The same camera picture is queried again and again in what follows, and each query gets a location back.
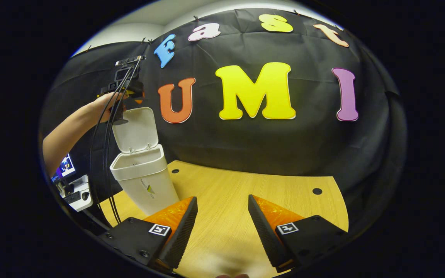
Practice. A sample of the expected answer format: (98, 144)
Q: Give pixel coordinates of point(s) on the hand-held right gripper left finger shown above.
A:
(182, 231)

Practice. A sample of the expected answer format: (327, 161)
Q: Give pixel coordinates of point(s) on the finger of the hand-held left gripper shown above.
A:
(138, 98)

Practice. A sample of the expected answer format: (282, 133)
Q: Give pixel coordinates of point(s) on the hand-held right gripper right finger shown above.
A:
(267, 235)

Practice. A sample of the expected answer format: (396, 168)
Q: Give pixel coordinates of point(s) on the white desktop garbage bin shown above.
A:
(145, 181)

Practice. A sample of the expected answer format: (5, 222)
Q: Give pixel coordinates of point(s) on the wooden desktop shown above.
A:
(238, 193)

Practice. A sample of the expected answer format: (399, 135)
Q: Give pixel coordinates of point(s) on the black backdrop cloth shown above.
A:
(245, 146)

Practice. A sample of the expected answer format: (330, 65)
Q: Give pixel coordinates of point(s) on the white side table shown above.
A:
(85, 181)

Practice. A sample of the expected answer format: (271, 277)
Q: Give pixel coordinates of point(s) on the computer monitor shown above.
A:
(65, 166)

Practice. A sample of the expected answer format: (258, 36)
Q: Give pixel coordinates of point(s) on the black computer mouse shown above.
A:
(85, 195)

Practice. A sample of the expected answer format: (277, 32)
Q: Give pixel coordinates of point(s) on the black monitor stand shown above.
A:
(69, 188)

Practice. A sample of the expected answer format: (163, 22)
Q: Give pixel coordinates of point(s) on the black keyboard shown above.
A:
(72, 197)

